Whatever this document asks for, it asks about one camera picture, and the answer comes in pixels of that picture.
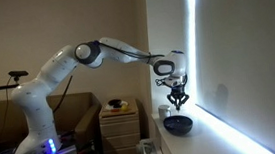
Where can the tan leather armchair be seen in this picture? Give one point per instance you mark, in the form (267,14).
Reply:
(80,108)

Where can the light wooden drawer cabinet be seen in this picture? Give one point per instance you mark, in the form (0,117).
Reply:
(120,132)

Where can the black camera on stand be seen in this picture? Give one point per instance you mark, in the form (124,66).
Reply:
(18,73)

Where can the black object on plate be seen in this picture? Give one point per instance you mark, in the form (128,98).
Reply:
(114,102)

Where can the white mug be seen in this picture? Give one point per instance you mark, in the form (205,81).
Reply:
(164,112)

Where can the dark blue glazed bowl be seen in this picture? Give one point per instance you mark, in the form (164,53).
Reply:
(178,125)

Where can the yellow ball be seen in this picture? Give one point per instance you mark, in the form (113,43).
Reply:
(124,107)

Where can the white window sill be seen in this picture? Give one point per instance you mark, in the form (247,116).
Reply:
(197,145)

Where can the white round plate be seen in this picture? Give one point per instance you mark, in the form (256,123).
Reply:
(107,107)

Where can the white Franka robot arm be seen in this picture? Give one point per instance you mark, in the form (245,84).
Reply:
(36,106)

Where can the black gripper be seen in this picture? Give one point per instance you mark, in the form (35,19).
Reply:
(177,92)

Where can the white roller blind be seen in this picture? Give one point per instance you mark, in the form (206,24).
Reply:
(249,50)

